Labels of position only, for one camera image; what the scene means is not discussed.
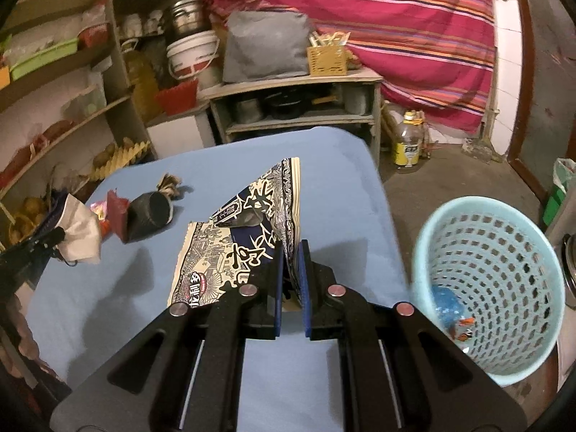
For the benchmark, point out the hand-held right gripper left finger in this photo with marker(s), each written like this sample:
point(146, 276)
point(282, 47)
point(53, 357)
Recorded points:
point(279, 315)

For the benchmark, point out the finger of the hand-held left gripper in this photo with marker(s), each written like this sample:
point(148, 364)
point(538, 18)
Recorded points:
point(47, 243)

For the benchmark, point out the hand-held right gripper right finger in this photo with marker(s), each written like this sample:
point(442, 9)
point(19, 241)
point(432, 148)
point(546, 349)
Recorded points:
point(303, 306)

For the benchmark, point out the white cloth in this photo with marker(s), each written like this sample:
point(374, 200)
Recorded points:
point(81, 234)

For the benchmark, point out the orange wrapper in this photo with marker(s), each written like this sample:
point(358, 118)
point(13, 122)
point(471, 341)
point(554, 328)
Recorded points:
point(104, 227)

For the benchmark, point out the pink wrapper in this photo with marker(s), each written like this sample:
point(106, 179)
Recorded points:
point(99, 209)

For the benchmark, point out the patterned snack packet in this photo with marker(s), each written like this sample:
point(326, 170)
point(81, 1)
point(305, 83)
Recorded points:
point(234, 234)

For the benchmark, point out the dark paper cup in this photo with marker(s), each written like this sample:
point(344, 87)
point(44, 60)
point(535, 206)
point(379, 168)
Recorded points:
point(144, 218)

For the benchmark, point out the light blue plastic basket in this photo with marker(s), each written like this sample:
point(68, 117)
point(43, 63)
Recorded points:
point(423, 256)

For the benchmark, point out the twisted brown wrapper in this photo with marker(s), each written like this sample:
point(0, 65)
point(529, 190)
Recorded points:
point(170, 184)

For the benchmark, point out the blue plastic bag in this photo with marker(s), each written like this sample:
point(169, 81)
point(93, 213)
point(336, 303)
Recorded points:
point(447, 303)

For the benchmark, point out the clear bag with orange print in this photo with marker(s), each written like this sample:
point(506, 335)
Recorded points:
point(461, 329)

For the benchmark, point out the person's left hand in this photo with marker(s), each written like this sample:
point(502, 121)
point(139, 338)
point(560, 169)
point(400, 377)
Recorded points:
point(18, 337)

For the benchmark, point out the yellow egg tray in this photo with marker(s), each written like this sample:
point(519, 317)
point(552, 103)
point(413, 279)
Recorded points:
point(121, 157)

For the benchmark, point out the white cabinet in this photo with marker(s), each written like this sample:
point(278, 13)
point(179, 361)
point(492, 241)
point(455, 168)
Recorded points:
point(180, 137)

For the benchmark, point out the yellow box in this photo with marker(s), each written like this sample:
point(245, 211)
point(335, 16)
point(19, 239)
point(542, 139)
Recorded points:
point(4, 78)

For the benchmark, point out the tall wooden shelf unit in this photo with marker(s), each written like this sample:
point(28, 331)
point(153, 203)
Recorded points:
point(119, 81)

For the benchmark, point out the green plastic tray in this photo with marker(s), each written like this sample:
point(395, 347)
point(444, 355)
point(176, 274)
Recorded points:
point(42, 60)

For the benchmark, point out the yellow oil jug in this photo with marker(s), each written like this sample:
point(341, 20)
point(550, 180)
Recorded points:
point(141, 81)

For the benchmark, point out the plastic bottle with yellow label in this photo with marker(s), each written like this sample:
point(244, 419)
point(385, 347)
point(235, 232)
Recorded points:
point(407, 148)

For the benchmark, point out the red plastic basket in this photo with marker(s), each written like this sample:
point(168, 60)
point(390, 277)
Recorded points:
point(175, 99)

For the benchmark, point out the black pot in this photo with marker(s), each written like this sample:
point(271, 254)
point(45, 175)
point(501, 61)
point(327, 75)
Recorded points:
point(285, 105)

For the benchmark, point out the small metal pot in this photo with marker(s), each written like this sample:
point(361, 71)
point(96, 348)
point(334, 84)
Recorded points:
point(247, 110)

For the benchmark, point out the wooden stick bundle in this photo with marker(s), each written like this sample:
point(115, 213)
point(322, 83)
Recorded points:
point(432, 144)

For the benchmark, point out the red mesh basket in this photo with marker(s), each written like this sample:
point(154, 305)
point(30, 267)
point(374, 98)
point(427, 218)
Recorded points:
point(94, 36)

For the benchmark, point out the low wooden side table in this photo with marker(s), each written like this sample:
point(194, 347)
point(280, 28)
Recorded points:
point(292, 81)

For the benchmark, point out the white plastic bucket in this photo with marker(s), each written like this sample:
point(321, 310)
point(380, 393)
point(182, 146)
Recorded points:
point(193, 54)

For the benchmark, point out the yellow utensil holder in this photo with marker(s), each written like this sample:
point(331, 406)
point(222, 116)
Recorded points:
point(326, 60)

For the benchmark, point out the large metal pot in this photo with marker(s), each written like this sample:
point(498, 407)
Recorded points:
point(184, 18)

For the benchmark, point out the grey bag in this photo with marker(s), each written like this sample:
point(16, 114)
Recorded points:
point(265, 45)

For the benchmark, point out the stack of metal pots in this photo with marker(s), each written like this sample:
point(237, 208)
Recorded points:
point(570, 270)

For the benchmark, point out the green plastic bag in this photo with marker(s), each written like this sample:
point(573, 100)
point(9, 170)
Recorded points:
point(554, 202)

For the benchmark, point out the red striped cloth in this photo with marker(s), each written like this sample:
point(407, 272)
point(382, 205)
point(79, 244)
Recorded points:
point(382, 31)

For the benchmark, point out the brown framed door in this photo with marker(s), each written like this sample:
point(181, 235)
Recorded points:
point(549, 76)

